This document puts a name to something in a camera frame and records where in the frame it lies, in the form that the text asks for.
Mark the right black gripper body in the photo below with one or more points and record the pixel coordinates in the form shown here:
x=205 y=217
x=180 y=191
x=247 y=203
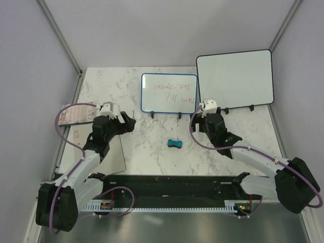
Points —
x=198 y=119

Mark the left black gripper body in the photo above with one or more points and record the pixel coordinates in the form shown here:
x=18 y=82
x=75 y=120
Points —
x=114 y=125

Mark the blue black whiteboard eraser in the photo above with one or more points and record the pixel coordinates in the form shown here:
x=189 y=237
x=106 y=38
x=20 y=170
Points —
x=176 y=144

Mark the blue framed small whiteboard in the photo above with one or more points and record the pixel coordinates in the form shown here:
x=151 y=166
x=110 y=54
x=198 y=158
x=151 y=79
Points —
x=168 y=93

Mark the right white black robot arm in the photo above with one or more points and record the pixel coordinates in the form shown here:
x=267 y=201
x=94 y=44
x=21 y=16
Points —
x=289 y=180

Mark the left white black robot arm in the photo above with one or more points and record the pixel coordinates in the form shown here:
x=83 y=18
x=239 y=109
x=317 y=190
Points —
x=59 y=202

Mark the black framed large whiteboard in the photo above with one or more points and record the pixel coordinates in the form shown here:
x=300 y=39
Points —
x=236 y=80

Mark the grey metal plate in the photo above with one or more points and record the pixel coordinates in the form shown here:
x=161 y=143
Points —
x=111 y=153

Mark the patterned colourful box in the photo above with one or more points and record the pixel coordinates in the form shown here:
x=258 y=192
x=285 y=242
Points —
x=78 y=114

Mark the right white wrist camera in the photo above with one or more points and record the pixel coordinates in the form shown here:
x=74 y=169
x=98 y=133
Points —
x=208 y=106

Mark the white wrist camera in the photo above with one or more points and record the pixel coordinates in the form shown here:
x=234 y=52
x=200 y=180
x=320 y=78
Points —
x=106 y=109
x=208 y=106

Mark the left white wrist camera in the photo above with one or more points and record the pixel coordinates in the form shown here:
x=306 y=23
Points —
x=106 y=109

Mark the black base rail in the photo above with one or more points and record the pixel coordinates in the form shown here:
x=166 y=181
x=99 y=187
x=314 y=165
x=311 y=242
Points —
x=147 y=191

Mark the light blue cable duct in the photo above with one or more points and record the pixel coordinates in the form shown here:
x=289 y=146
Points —
x=101 y=206

